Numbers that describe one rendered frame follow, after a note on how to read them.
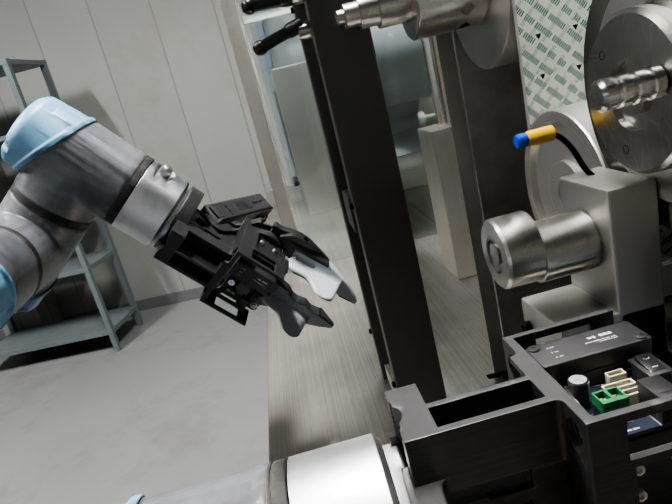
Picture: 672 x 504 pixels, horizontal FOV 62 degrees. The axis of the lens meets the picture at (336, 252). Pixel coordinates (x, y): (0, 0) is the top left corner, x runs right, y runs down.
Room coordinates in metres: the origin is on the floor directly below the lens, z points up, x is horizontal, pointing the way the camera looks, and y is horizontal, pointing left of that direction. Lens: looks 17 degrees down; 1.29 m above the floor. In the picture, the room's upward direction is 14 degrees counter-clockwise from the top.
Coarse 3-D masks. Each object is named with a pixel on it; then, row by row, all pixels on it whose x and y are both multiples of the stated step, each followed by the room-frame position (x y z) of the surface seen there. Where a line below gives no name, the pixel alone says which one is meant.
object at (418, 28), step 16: (416, 0) 0.48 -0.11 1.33; (432, 0) 0.47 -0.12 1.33; (448, 0) 0.48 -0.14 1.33; (464, 0) 0.48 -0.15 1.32; (480, 0) 0.48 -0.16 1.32; (416, 16) 0.48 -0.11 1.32; (432, 16) 0.48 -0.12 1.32; (448, 16) 0.48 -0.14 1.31; (464, 16) 0.49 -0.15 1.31; (480, 16) 0.49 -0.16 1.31; (416, 32) 0.49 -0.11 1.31; (432, 32) 0.49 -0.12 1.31
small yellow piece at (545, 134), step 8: (544, 128) 0.31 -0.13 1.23; (552, 128) 0.31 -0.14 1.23; (520, 136) 0.31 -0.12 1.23; (528, 136) 0.31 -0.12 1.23; (536, 136) 0.31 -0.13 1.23; (544, 136) 0.31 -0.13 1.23; (552, 136) 0.31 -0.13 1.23; (560, 136) 0.31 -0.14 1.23; (520, 144) 0.31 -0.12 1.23; (528, 144) 0.31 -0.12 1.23; (536, 144) 0.31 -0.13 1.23; (568, 144) 0.31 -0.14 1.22; (576, 152) 0.31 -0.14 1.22; (576, 160) 0.31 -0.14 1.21; (584, 168) 0.30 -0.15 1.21
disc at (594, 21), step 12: (600, 0) 0.31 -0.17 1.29; (600, 12) 0.31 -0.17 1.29; (588, 24) 0.32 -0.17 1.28; (600, 24) 0.31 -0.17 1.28; (588, 36) 0.32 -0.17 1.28; (588, 48) 0.32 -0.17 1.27; (588, 60) 0.32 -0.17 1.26; (588, 108) 0.33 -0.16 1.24; (600, 144) 0.32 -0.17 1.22; (612, 156) 0.31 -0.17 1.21; (612, 168) 0.31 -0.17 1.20; (624, 168) 0.30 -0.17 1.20; (660, 204) 0.27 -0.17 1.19; (660, 216) 0.27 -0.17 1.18
